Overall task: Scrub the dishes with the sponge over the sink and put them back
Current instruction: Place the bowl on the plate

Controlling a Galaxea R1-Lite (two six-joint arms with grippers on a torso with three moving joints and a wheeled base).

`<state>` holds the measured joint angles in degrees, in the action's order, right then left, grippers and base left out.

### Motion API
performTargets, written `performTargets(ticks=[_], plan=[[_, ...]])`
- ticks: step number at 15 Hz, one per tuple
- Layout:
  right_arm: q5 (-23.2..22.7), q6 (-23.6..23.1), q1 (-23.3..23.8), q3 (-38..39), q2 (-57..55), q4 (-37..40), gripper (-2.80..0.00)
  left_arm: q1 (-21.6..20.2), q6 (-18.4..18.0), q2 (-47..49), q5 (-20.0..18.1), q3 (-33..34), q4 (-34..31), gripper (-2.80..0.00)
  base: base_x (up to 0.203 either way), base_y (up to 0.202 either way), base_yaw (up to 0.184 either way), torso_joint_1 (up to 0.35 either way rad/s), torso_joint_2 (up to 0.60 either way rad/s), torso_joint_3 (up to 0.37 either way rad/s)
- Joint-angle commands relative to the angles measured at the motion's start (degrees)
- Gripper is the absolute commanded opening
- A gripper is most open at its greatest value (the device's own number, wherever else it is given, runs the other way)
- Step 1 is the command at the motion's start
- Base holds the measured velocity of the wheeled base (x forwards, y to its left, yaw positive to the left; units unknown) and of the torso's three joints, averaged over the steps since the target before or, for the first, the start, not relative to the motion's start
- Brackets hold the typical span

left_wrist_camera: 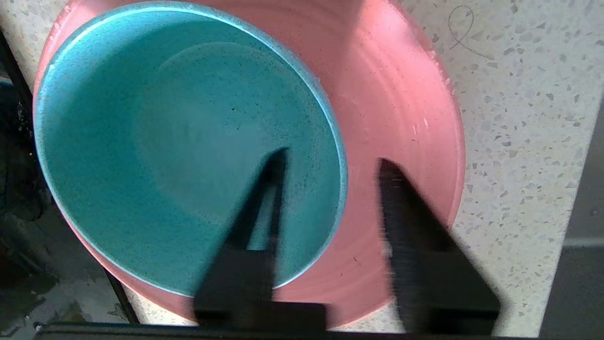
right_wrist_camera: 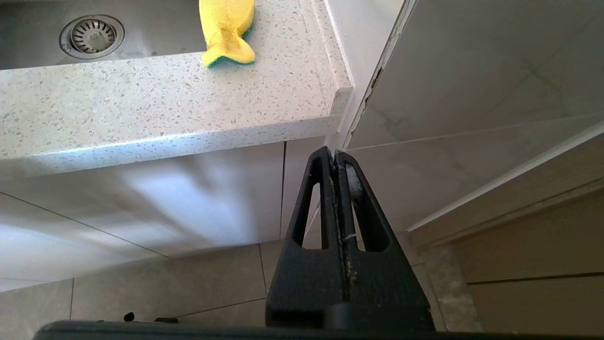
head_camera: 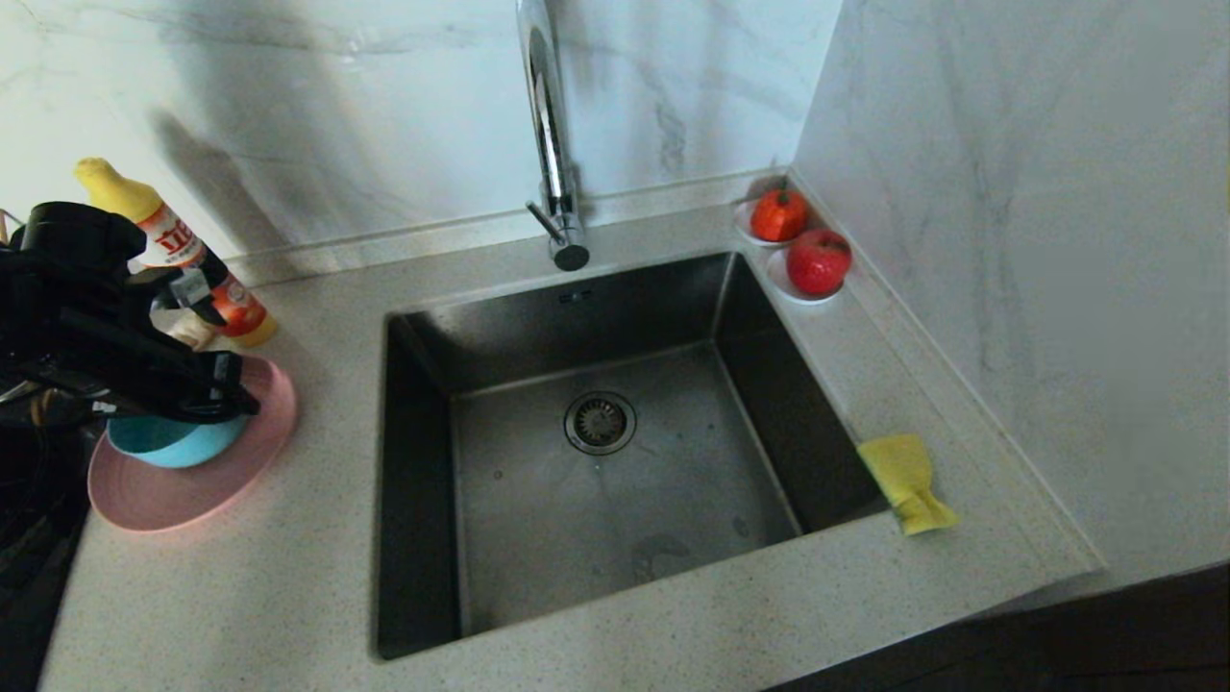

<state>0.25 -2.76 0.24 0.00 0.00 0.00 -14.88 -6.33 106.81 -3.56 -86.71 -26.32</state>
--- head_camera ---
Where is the orange-red tomato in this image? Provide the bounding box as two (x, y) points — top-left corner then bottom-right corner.
(750, 183), (810, 243)

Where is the teal bowl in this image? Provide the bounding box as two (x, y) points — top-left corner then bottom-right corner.
(106, 413), (251, 470)

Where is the red apple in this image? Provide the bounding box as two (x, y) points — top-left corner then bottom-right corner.
(786, 229), (852, 297)

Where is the yellow-capped orange dish soap bottle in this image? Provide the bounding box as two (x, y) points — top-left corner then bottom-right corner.
(75, 158), (280, 349)

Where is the small white dish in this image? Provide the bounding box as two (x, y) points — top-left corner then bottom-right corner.
(733, 197), (813, 251)
(766, 248), (845, 307)

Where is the crumpled white tissue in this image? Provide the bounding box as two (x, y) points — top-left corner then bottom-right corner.
(173, 312), (217, 352)

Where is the yellow sponge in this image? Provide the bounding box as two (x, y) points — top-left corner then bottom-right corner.
(857, 434), (960, 536)

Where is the chrome kitchen faucet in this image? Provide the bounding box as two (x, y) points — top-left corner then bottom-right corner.
(514, 0), (592, 273)

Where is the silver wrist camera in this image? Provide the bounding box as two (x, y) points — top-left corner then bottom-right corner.
(154, 269), (227, 326)

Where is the round metal drain strainer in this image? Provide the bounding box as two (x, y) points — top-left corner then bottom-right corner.
(564, 391), (638, 457)

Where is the black cooktop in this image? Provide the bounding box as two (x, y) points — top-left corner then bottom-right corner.
(0, 423), (97, 692)

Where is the pink plate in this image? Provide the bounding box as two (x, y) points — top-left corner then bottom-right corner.
(86, 356), (299, 533)

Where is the stainless steel sink basin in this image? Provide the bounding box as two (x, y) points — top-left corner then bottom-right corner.
(378, 252), (885, 659)

